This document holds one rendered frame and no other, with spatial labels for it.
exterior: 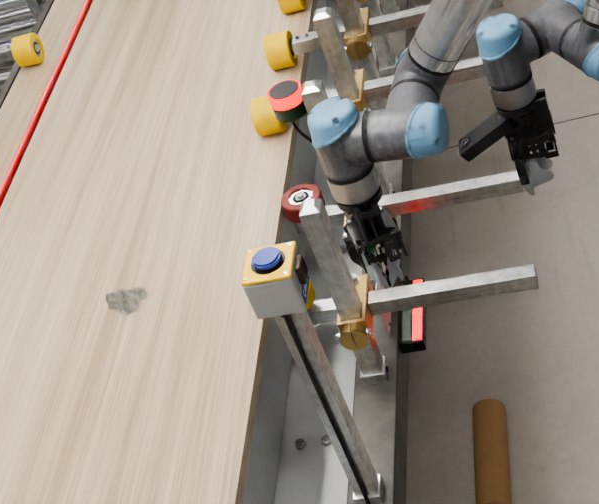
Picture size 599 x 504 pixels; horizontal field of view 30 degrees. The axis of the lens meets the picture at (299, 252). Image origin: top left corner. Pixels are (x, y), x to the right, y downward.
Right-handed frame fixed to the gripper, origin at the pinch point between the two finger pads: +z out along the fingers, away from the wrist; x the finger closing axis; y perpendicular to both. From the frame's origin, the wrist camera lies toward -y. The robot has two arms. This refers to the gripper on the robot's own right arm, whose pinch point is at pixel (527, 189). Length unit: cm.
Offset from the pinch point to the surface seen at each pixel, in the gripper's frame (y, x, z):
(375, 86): -25.6, 23.9, -14.4
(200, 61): -71, 61, -10
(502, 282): -5.3, -26.5, -2.8
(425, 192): -18.1, 0.0, -4.2
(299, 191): -41.5, 1.9, -9.3
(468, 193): -10.3, -1.5, -3.0
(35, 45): -118, 80, -16
